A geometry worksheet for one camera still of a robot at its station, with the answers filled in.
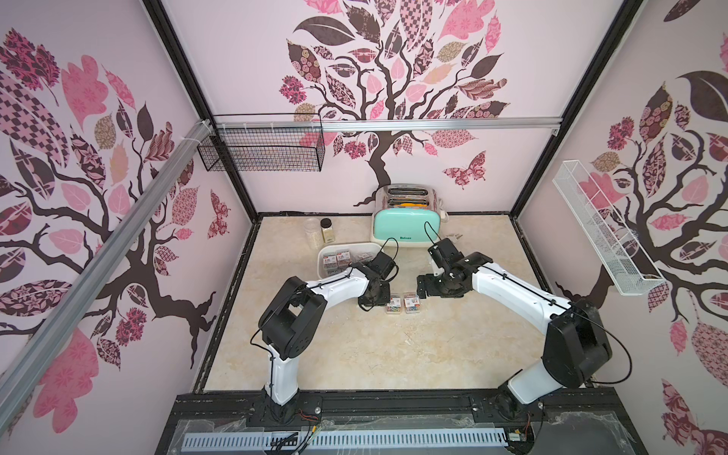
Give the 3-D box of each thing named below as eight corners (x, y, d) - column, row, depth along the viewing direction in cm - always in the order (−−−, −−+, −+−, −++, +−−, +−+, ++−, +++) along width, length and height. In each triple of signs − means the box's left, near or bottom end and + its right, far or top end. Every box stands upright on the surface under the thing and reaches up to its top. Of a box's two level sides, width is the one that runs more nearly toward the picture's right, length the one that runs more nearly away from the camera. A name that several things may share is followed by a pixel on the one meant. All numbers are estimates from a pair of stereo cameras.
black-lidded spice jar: (323, 243, 113) (320, 226, 105) (324, 234, 116) (321, 218, 108) (334, 243, 113) (331, 226, 105) (335, 234, 116) (333, 218, 108)
